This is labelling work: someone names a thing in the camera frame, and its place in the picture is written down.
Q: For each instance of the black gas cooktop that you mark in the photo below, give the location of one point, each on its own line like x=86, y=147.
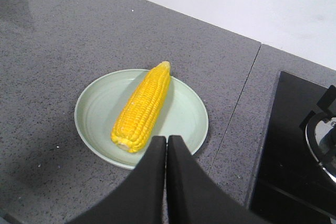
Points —
x=290, y=186

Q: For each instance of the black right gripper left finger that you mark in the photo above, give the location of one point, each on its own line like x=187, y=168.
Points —
x=138, y=199

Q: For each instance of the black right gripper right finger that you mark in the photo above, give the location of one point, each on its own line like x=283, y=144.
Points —
x=192, y=197

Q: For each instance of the silver stove burner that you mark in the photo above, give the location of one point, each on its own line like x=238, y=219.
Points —
x=319, y=133

